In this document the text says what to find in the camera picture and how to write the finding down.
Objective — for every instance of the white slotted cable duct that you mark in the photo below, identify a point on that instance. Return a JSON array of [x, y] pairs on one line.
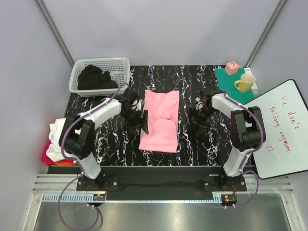
[[95, 198]]

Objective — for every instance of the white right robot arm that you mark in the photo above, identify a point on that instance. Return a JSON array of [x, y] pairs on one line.
[[247, 131]]

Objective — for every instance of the magenta folded t shirt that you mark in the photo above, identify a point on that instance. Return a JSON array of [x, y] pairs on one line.
[[45, 159]]

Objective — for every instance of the orange folded t shirt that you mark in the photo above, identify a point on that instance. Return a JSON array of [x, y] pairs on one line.
[[63, 163]]

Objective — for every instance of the yellow mug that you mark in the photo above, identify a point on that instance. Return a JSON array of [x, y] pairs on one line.
[[245, 83]]

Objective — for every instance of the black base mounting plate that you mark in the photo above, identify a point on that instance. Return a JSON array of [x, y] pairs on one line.
[[204, 177]]

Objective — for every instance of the white folded t shirt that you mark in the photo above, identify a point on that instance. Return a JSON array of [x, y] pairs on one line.
[[54, 150]]

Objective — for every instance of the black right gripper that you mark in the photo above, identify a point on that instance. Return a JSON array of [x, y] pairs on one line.
[[193, 112]]

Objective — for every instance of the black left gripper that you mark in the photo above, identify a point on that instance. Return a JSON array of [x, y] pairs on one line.
[[142, 121]]

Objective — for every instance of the green cutting mat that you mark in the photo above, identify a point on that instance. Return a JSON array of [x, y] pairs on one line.
[[226, 83]]

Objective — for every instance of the white whiteboard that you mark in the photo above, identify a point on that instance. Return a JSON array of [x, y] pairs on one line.
[[285, 117]]

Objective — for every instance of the black t shirt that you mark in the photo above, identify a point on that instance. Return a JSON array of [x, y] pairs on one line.
[[93, 78]]

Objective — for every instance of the pink t shirt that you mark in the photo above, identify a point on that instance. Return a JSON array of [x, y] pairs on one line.
[[163, 115]]

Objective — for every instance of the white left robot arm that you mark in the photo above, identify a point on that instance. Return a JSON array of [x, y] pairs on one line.
[[79, 134]]

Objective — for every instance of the white plastic basket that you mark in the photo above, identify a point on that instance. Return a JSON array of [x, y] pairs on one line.
[[119, 69]]

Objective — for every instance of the pink cube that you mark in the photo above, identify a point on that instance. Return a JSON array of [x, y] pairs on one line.
[[231, 68]]

